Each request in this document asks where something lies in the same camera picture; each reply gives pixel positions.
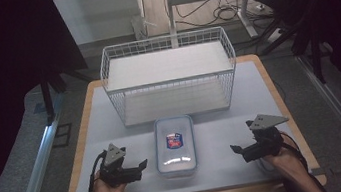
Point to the person's right hand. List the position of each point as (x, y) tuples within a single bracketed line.
[(285, 162)]

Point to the clear plastic food container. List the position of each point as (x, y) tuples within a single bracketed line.
[(178, 164)]

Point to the white power strip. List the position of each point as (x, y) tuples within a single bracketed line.
[(275, 36)]

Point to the light grey table mat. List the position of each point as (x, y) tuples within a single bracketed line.
[(224, 155)]

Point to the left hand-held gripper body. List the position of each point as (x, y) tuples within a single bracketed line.
[(115, 172)]

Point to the black tripod legs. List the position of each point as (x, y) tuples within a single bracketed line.
[(316, 55), (47, 93)]

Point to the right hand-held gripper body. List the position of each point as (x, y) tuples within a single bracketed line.
[(264, 145)]

